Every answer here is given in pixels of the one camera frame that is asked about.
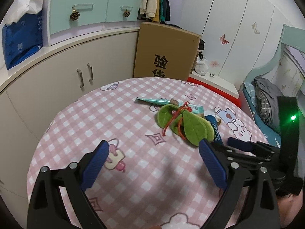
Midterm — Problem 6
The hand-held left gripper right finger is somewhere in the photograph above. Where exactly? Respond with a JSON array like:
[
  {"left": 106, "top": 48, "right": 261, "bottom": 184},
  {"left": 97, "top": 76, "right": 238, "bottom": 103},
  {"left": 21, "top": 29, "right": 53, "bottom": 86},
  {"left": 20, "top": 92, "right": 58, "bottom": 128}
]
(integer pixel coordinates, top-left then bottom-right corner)
[{"left": 199, "top": 139, "right": 280, "bottom": 229}]

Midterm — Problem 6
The grey checked cloth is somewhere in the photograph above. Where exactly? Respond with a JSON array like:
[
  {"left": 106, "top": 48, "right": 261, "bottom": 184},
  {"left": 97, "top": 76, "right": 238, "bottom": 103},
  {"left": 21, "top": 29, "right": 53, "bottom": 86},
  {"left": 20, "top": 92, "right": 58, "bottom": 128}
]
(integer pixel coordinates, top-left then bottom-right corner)
[{"left": 259, "top": 95, "right": 275, "bottom": 125}]

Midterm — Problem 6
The long teal packet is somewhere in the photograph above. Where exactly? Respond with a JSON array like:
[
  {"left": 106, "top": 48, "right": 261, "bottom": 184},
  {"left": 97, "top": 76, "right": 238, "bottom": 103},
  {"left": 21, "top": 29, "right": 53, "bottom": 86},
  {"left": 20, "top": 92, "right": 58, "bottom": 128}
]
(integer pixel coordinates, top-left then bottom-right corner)
[{"left": 135, "top": 97, "right": 171, "bottom": 105}]

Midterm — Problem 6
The narrow mint green drawer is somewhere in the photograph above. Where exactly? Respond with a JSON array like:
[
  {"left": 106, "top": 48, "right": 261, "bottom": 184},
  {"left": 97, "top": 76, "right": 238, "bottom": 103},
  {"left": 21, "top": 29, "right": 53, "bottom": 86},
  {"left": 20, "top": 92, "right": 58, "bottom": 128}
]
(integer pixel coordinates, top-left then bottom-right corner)
[{"left": 106, "top": 0, "right": 141, "bottom": 23}]

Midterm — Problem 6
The grey blanket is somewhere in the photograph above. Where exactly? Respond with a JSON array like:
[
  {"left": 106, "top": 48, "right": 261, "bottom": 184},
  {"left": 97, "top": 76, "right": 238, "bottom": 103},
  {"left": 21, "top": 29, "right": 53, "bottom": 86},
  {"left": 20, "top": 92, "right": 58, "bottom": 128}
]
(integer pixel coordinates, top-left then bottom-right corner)
[{"left": 254, "top": 77, "right": 284, "bottom": 127}]

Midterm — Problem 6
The white wardrobe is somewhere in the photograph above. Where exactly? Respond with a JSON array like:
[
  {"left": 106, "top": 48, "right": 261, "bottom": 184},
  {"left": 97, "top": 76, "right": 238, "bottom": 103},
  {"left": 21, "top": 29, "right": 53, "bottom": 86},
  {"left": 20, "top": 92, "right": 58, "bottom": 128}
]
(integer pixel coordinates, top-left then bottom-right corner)
[{"left": 170, "top": 0, "right": 293, "bottom": 89}]

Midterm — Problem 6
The pink checked tablecloth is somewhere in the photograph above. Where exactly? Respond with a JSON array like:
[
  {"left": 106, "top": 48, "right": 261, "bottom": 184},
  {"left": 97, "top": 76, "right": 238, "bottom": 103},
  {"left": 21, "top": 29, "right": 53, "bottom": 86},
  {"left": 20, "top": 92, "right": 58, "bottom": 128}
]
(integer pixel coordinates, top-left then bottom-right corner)
[{"left": 26, "top": 77, "right": 274, "bottom": 229}]

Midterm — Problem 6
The dark hanging garment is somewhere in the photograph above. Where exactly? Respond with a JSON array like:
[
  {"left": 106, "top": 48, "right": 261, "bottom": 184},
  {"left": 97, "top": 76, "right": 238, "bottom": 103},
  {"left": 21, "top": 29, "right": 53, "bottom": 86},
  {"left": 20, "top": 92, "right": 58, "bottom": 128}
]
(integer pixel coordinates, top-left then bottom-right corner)
[{"left": 164, "top": 0, "right": 171, "bottom": 22}]

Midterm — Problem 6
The blue snack packet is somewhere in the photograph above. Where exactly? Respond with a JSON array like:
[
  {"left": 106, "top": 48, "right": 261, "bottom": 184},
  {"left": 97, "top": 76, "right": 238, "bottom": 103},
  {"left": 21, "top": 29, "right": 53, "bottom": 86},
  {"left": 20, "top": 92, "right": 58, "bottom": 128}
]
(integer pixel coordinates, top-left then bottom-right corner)
[{"left": 206, "top": 114, "right": 224, "bottom": 146}]

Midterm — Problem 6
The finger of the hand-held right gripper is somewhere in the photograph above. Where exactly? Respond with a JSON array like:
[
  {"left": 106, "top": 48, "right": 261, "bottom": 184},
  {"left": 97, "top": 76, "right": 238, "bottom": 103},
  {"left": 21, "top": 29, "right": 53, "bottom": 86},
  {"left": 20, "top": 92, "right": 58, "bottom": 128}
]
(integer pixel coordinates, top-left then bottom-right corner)
[
  {"left": 211, "top": 142, "right": 274, "bottom": 170},
  {"left": 227, "top": 137, "right": 280, "bottom": 156}
]

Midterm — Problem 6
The blue shopping bag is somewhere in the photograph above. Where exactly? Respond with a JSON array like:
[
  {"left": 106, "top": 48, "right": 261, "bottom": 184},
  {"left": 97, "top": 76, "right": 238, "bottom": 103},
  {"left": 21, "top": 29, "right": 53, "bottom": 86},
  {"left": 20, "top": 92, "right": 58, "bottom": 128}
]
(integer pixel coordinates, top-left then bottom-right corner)
[{"left": 2, "top": 10, "right": 44, "bottom": 70}]

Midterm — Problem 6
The bed frame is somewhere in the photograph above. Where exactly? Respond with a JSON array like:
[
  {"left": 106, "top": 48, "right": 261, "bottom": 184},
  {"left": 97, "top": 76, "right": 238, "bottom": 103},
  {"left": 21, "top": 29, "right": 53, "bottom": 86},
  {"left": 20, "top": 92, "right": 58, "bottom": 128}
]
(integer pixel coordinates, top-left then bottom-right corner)
[{"left": 241, "top": 24, "right": 305, "bottom": 115}]

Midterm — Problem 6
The small teal wrapper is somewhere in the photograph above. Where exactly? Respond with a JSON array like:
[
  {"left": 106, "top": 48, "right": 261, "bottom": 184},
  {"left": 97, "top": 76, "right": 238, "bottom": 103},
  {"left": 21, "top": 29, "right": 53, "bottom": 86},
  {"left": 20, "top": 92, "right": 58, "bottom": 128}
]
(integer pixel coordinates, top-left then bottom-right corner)
[{"left": 189, "top": 104, "right": 205, "bottom": 115}]

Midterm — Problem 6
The person's right forearm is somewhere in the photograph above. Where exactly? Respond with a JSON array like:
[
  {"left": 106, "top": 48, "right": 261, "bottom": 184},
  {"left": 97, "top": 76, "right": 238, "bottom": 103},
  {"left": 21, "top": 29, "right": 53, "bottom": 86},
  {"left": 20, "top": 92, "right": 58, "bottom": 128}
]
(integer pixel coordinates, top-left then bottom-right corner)
[{"left": 278, "top": 193, "right": 302, "bottom": 228}]

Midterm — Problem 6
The clothes pile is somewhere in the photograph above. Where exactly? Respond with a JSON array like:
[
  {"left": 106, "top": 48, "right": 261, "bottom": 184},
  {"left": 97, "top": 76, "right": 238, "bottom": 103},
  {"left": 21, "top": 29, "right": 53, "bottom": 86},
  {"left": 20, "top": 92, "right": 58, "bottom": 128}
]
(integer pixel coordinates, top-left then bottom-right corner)
[{"left": 193, "top": 39, "right": 210, "bottom": 77}]

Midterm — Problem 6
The green hanging garment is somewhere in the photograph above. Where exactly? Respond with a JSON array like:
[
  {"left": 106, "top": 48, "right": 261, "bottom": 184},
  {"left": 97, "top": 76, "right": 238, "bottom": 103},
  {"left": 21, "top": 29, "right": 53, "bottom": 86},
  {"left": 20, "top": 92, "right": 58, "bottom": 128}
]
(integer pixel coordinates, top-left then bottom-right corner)
[{"left": 158, "top": 0, "right": 167, "bottom": 22}]

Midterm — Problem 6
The wide mint green drawer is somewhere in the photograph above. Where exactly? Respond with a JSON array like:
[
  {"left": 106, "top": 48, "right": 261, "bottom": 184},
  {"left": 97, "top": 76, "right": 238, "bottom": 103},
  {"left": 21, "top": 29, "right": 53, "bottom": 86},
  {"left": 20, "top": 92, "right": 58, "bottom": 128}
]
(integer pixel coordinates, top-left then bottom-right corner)
[{"left": 48, "top": 0, "right": 110, "bottom": 28}]

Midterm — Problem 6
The large cardboard box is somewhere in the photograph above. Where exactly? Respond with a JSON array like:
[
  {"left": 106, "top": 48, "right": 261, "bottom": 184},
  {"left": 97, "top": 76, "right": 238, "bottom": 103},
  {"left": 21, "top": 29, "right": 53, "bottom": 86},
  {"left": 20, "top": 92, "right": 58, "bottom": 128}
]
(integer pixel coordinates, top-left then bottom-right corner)
[{"left": 133, "top": 22, "right": 202, "bottom": 81}]

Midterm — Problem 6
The beige two-door cabinet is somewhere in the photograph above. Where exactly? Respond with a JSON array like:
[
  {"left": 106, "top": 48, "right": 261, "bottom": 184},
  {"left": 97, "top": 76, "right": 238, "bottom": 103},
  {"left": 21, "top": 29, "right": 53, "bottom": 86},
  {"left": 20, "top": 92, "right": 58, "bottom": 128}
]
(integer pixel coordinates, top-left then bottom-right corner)
[{"left": 0, "top": 27, "right": 141, "bottom": 220}]

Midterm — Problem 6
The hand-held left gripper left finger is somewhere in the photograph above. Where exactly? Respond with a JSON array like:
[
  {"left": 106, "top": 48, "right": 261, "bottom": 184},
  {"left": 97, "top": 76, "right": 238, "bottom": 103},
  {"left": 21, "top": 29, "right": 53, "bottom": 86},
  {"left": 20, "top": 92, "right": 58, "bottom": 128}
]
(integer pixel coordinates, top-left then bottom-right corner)
[{"left": 26, "top": 140, "right": 110, "bottom": 229}]

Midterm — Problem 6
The red string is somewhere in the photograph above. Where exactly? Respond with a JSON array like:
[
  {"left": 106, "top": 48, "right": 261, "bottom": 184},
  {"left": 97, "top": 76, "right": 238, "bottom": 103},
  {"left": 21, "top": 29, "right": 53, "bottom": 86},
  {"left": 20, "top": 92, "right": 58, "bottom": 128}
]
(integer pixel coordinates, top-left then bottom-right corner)
[{"left": 163, "top": 101, "right": 192, "bottom": 141}]

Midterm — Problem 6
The green leaf plush toy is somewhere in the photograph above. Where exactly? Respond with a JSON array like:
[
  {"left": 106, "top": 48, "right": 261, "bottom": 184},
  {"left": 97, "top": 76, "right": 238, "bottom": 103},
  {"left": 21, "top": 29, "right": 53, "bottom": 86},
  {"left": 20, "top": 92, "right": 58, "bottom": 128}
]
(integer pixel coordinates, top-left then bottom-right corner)
[{"left": 156, "top": 104, "right": 215, "bottom": 147}]

